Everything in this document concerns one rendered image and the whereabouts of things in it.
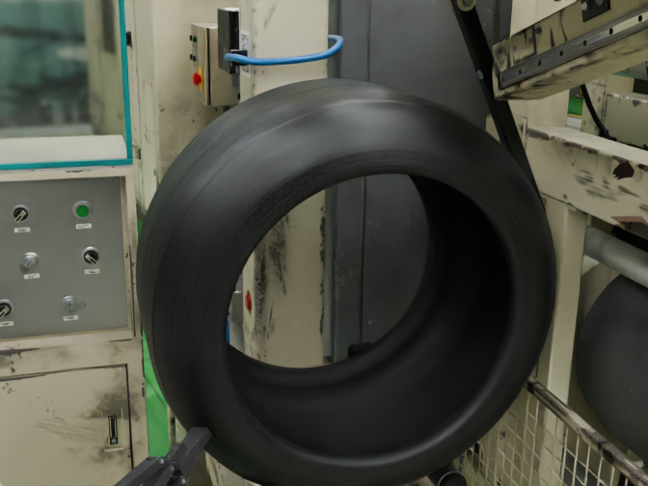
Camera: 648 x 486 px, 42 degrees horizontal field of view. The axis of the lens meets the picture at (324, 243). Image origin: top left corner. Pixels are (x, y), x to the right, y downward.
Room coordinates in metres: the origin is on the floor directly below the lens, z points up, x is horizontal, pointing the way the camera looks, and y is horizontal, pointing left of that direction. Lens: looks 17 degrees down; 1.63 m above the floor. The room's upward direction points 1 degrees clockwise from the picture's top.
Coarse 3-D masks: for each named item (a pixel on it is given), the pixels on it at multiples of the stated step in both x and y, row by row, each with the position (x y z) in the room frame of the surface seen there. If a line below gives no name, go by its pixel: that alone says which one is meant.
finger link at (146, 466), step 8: (160, 456) 0.93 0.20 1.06; (144, 464) 0.92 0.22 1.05; (152, 464) 0.92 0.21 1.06; (160, 464) 0.92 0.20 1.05; (128, 472) 0.91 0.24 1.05; (136, 472) 0.90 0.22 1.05; (144, 472) 0.90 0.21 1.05; (152, 472) 0.91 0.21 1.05; (120, 480) 0.90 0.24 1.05; (128, 480) 0.89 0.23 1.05; (136, 480) 0.89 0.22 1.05; (144, 480) 0.90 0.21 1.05
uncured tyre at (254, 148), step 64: (256, 128) 1.07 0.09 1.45; (320, 128) 1.05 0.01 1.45; (384, 128) 1.06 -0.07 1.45; (448, 128) 1.10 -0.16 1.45; (192, 192) 1.04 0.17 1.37; (256, 192) 1.01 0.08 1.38; (448, 192) 1.38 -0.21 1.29; (512, 192) 1.11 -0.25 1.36; (192, 256) 0.99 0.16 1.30; (448, 256) 1.39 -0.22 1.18; (512, 256) 1.10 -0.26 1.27; (192, 320) 0.98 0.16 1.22; (448, 320) 1.37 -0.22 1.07; (512, 320) 1.12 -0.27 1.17; (192, 384) 0.98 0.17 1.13; (256, 384) 1.29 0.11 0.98; (320, 384) 1.32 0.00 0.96; (384, 384) 1.34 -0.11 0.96; (448, 384) 1.28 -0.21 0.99; (512, 384) 1.11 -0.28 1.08; (256, 448) 1.00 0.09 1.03; (320, 448) 1.20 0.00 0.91; (384, 448) 1.19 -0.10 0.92; (448, 448) 1.08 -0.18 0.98
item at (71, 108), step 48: (0, 0) 1.62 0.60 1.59; (48, 0) 1.65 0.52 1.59; (96, 0) 1.67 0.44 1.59; (0, 48) 1.62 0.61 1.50; (48, 48) 1.65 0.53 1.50; (96, 48) 1.67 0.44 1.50; (0, 96) 1.62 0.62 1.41; (48, 96) 1.64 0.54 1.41; (96, 96) 1.67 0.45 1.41; (0, 144) 1.62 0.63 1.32; (48, 144) 1.64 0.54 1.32; (96, 144) 1.67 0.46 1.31
